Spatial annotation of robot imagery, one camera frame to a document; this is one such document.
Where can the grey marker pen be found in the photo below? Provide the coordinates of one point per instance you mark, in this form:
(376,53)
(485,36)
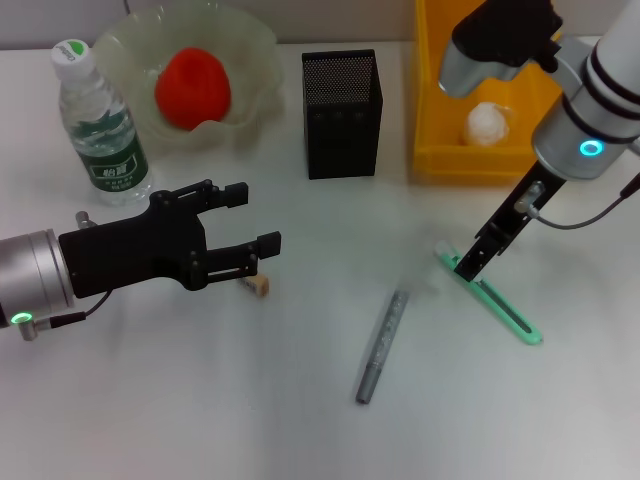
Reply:
(382,345)

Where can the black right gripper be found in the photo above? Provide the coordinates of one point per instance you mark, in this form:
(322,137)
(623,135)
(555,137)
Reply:
(520,200)

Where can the orange red fruit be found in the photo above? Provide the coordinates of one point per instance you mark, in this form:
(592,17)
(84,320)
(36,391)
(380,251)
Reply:
(192,90)

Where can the clear green label water bottle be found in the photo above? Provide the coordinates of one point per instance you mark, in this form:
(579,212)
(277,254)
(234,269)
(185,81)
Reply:
(112,165)

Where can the yellow plastic storage bin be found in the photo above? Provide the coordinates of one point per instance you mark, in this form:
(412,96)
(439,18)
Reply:
(435,165)

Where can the white paper ball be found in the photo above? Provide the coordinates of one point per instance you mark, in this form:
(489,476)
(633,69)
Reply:
(485,127)

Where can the black mesh pen holder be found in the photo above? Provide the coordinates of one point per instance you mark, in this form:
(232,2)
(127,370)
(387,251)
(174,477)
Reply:
(340,140)

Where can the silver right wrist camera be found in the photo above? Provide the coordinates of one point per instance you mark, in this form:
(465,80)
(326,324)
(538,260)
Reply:
(490,40)

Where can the small tan eraser block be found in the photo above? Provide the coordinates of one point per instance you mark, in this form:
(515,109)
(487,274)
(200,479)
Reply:
(259,286)

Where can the translucent glass fruit plate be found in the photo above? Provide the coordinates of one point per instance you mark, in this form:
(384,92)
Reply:
(125,50)

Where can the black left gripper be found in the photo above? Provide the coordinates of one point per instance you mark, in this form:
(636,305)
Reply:
(130,250)

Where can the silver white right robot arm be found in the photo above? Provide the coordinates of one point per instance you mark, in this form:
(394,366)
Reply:
(590,100)

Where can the mint green utility knife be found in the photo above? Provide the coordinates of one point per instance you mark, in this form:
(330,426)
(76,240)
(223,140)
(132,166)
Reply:
(515,322)

